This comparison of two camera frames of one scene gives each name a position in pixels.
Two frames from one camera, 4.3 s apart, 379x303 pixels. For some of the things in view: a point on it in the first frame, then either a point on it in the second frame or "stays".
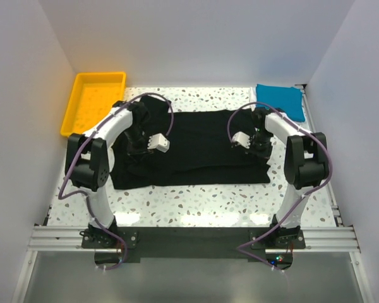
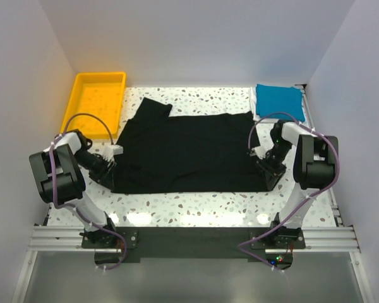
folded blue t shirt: [288, 100] stays
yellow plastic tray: [94, 94] stays
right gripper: [264, 154] to [271, 174]
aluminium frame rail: [319, 239] stays
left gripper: [132, 151] to [105, 175]
